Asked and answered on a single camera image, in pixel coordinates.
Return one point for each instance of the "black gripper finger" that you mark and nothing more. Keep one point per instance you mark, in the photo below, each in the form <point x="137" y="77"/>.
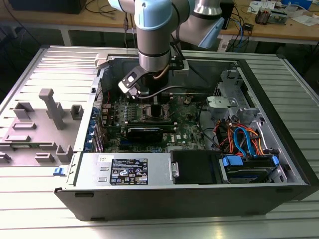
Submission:
<point x="156" y="110"/>

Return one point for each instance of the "silver CPU plate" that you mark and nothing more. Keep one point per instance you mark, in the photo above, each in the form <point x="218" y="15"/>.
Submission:
<point x="149" y="111"/>

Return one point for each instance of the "thin metal locking lever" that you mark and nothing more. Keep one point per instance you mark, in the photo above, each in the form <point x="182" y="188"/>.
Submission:
<point x="175" y="100"/>

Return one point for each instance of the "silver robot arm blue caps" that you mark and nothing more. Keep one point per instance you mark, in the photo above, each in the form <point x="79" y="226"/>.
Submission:
<point x="154" y="37"/>

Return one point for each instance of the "CPU socket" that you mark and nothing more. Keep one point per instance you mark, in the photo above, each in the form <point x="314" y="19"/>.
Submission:
<point x="144" y="112"/>

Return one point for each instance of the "black RAM slot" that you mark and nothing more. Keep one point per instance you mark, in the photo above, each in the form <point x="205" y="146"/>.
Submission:
<point x="166" y="99"/>
<point x="170" y="127"/>
<point x="167" y="94"/>
<point x="149" y="122"/>

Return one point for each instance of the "black graphics card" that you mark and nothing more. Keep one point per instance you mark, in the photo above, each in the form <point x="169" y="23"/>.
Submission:
<point x="144" y="134"/>

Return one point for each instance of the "coin cell battery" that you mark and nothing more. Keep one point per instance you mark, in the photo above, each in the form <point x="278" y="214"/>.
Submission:
<point x="187" y="100"/>

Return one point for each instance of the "green motherboard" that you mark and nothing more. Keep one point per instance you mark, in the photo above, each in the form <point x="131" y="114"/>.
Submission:
<point x="184" y="129"/>

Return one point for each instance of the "silver metal drive cage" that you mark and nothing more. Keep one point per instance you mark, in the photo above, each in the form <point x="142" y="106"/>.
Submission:
<point x="231" y="84"/>

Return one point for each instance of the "white labelled box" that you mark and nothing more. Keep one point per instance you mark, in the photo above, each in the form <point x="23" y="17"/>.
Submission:
<point x="225" y="45"/>

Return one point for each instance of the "silver power supply unit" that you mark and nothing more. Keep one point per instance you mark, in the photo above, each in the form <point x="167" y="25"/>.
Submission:
<point x="89" y="171"/>

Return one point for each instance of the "black open PC case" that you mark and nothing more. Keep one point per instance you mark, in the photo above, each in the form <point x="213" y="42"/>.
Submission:
<point x="149" y="204"/>

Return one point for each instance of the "black tower box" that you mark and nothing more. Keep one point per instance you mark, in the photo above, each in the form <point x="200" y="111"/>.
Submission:
<point x="228" y="15"/>

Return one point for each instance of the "small black box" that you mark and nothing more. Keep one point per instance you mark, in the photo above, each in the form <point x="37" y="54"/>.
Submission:
<point x="248" y="26"/>

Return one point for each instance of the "hard disk in blue carrier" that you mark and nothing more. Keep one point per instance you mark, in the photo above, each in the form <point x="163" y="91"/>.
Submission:
<point x="249" y="171"/>

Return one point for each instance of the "blue plastic case latch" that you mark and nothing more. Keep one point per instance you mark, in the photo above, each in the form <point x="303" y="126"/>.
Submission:
<point x="59" y="171"/>

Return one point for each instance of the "grey plastic parts rack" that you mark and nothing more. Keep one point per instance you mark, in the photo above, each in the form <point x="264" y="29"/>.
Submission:
<point x="37" y="139"/>

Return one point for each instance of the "wooden desk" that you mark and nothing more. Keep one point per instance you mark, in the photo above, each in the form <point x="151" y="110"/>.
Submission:
<point x="49" y="18"/>
<point x="274" y="33"/>

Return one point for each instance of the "copper coil transformer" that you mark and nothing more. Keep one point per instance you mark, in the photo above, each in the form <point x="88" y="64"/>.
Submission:
<point x="263" y="16"/>

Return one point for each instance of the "large black box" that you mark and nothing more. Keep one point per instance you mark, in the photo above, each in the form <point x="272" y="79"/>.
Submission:
<point x="49" y="6"/>

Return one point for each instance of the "grey electronic device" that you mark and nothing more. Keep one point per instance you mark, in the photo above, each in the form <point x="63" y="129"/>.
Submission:
<point x="277" y="17"/>

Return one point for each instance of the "white paper sheets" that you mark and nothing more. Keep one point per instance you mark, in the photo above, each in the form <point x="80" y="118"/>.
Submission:
<point x="306" y="20"/>

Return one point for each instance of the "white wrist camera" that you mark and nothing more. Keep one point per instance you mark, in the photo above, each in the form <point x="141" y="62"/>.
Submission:
<point x="130" y="79"/>

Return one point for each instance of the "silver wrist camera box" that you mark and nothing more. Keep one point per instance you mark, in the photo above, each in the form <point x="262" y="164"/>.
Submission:
<point x="181" y="71"/>

